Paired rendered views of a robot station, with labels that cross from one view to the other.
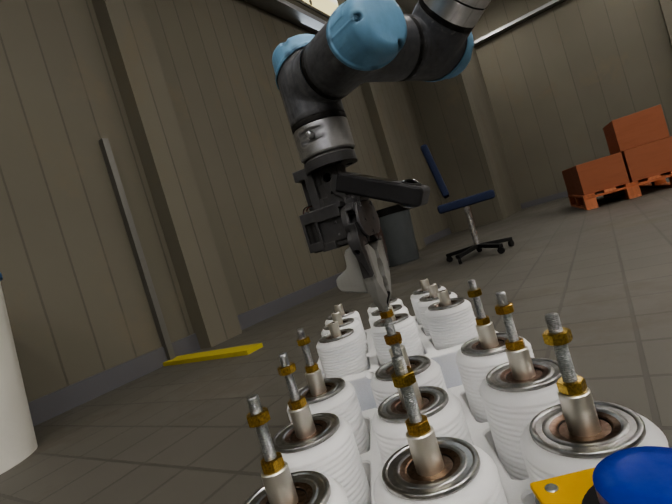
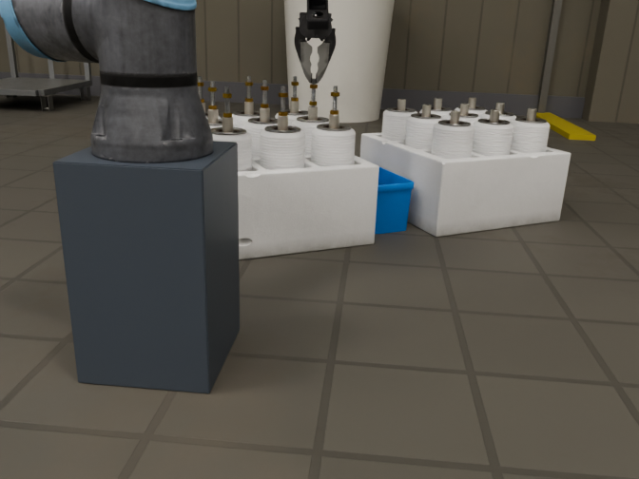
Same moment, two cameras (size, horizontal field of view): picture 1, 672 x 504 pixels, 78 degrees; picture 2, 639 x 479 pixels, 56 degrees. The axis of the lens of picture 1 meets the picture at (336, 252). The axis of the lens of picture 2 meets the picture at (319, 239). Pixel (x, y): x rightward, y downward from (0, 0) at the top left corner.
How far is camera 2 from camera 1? 131 cm
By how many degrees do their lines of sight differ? 63
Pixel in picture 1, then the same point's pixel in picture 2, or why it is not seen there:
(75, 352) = (455, 64)
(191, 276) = (608, 26)
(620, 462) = not seen: hidden behind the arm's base
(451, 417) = (254, 127)
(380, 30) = not seen: outside the picture
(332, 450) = (238, 119)
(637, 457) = not seen: hidden behind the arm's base
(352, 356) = (391, 126)
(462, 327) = (438, 143)
